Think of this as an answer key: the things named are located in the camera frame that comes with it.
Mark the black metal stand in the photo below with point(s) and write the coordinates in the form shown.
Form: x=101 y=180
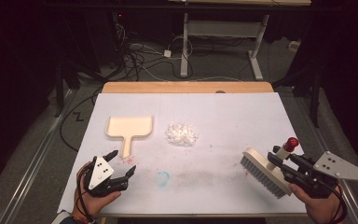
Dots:
x=59 y=93
x=315 y=96

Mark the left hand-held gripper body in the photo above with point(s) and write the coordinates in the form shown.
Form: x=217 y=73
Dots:
x=101 y=174

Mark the metal floor rail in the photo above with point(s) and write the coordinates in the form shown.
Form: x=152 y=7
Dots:
x=32 y=174
x=338 y=149

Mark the small white box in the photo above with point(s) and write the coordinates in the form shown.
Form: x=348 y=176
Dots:
x=294 y=46

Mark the person's right hand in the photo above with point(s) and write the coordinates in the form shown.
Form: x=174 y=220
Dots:
x=318 y=207

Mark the cream plastic dustpan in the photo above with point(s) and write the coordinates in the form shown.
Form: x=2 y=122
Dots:
x=129 y=129

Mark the person's left hand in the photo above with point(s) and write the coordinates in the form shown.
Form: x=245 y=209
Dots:
x=98 y=202

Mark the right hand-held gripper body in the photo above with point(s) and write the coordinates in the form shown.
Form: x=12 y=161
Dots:
x=326 y=171

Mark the pile of white paper scraps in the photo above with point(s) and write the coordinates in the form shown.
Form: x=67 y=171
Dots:
x=182 y=134

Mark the white power adapter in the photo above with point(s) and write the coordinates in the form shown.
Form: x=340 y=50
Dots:
x=167 y=53

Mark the white metal desk frame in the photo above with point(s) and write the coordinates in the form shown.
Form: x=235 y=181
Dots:
x=185 y=46

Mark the white table cover sheet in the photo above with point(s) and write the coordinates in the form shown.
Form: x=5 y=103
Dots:
x=217 y=118

